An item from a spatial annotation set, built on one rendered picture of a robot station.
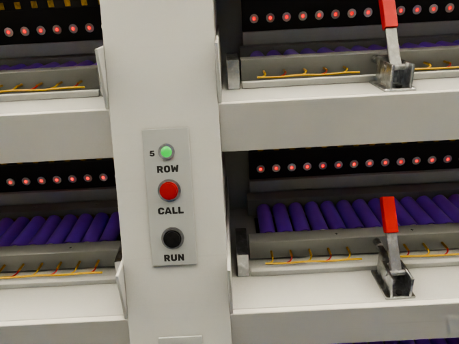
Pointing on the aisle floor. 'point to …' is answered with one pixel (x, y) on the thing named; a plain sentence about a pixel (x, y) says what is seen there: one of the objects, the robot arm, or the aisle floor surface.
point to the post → (126, 81)
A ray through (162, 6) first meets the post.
